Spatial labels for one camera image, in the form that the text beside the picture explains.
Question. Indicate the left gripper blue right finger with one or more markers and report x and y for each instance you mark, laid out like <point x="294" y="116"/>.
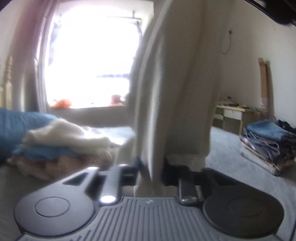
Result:
<point x="170" y="174"/>

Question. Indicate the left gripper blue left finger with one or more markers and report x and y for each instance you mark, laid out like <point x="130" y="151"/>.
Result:
<point x="138" y="165"/>

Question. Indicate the white bear print sweatshirt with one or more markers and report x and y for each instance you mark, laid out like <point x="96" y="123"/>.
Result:
<point x="174" y="89"/>

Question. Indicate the grey bed sheet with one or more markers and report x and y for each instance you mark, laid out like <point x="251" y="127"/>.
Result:
<point x="224" y="157"/>

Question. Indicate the pink pot on windowsill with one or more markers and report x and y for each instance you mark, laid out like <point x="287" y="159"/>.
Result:
<point x="116" y="100"/>

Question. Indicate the white and green desk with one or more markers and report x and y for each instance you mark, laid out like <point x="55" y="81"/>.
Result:
<point x="242" y="114"/>

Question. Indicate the cream fleece garment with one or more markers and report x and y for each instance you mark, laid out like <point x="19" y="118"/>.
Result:
<point x="61" y="133"/>

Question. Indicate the light blue garment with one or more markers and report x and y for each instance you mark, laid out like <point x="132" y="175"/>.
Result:
<point x="42" y="153"/>

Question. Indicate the orange object on windowsill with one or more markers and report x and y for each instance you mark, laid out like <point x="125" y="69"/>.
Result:
<point x="62" y="104"/>

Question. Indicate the stack of folded jeans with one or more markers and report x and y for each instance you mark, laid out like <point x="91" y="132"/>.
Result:
<point x="269" y="144"/>

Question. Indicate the blue duvet roll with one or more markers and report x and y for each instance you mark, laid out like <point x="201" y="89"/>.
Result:
<point x="15" y="124"/>

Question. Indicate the grey curtain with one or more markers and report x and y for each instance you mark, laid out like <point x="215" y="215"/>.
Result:
<point x="29" y="54"/>

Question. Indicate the cardboard panel against wall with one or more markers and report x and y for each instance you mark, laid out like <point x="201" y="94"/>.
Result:
<point x="264" y="100"/>

